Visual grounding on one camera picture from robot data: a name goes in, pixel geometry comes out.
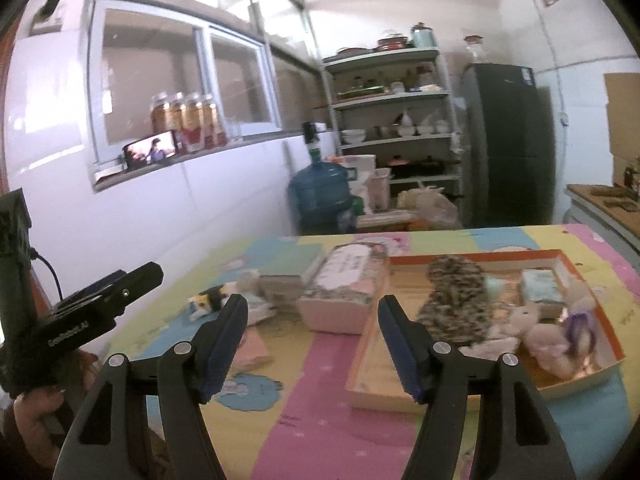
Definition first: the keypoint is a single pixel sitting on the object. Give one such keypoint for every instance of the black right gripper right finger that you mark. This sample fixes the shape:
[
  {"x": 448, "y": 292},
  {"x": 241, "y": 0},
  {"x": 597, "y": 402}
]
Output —
[{"x": 516, "y": 438}]

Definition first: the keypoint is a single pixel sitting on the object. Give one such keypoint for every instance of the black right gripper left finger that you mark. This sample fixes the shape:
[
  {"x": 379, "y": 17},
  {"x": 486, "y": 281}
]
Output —
[{"x": 109, "y": 438}]

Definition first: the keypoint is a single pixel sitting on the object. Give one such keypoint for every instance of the beige bear pink dress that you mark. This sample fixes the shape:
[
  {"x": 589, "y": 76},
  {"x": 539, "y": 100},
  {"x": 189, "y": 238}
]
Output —
[{"x": 545, "y": 342}]

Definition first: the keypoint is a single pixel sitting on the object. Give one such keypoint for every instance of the leopard print scrunchie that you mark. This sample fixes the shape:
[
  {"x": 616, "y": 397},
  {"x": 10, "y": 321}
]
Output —
[{"x": 457, "y": 310}]

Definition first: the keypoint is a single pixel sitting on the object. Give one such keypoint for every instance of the white floral scrunchie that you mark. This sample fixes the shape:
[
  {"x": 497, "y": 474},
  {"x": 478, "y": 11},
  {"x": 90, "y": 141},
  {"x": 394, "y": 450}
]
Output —
[{"x": 501, "y": 339}]

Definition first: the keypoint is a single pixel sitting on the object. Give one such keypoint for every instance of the beige bear purple ribbon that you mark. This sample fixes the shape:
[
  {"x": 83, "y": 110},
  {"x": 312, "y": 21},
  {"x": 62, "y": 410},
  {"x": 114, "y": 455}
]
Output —
[{"x": 578, "y": 326}]

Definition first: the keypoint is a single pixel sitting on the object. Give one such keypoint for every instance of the green soft ball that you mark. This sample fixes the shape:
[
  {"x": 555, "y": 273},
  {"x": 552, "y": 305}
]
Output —
[{"x": 494, "y": 287}]

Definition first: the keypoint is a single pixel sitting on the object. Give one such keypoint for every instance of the person's left hand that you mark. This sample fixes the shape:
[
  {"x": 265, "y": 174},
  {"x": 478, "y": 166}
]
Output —
[{"x": 30, "y": 408}]

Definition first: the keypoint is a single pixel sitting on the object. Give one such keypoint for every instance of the light blue tissue pack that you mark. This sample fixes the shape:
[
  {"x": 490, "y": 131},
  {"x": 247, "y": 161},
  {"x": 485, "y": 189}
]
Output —
[{"x": 539, "y": 286}]

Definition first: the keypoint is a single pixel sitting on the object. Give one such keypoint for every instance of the pink folded cloth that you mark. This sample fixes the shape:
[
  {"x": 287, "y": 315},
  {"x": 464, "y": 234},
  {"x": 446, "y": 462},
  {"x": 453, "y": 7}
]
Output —
[{"x": 252, "y": 352}]

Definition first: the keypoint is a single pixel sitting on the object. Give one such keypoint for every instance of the yellow black plush toy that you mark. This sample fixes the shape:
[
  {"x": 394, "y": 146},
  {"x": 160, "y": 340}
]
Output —
[{"x": 210, "y": 300}]

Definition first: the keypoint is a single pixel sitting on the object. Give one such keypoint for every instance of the colourful cartoon mat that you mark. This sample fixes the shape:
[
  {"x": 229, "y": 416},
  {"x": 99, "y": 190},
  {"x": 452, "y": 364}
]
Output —
[{"x": 289, "y": 419}]

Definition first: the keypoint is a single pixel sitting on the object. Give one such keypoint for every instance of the small white tissue pack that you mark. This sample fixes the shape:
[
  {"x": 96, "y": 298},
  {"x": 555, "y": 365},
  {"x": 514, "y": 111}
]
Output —
[{"x": 259, "y": 309}]

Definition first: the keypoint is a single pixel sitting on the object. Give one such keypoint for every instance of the floral tissue pack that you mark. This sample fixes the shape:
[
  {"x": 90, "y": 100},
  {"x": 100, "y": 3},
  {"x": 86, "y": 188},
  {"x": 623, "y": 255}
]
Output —
[{"x": 339, "y": 298}]

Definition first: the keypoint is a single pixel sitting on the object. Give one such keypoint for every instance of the phone on window sill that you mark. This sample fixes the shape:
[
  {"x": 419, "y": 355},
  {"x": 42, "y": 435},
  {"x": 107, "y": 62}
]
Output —
[{"x": 153, "y": 150}]

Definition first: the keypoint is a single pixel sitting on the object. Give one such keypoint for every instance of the plastic bag with food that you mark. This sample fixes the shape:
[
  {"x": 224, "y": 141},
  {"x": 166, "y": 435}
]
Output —
[{"x": 432, "y": 207}]

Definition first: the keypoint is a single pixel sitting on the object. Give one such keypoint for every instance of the green white tissue box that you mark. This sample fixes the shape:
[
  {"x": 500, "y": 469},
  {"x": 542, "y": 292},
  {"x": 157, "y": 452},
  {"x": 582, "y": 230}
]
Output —
[{"x": 285, "y": 278}]

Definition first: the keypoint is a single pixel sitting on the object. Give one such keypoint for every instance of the kitchen counter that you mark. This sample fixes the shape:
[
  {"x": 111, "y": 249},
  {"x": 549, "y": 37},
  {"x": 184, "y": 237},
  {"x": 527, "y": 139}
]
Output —
[{"x": 616, "y": 219}]

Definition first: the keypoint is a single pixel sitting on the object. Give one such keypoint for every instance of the amber jar on sill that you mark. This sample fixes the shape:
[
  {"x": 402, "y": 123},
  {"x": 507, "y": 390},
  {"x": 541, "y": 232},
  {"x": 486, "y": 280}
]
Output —
[{"x": 161, "y": 113}]

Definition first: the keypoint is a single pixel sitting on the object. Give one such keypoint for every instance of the dark refrigerator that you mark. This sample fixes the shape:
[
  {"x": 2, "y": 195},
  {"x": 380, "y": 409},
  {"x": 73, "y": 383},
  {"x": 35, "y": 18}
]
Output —
[{"x": 512, "y": 158}]

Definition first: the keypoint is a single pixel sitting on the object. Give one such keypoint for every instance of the blue water jug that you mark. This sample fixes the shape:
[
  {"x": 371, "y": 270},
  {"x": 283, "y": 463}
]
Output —
[{"x": 319, "y": 195}]

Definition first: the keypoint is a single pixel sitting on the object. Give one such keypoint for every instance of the metal kitchen shelf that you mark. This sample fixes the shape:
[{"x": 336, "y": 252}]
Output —
[{"x": 398, "y": 106}]

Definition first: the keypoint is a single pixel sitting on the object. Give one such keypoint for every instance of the glass jar on fridge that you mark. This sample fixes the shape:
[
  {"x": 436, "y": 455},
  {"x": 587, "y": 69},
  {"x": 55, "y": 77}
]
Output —
[{"x": 475, "y": 46}]

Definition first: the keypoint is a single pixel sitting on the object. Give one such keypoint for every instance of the teal pot on shelf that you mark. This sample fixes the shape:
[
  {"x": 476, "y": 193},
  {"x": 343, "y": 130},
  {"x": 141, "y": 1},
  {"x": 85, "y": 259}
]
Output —
[{"x": 422, "y": 36}]

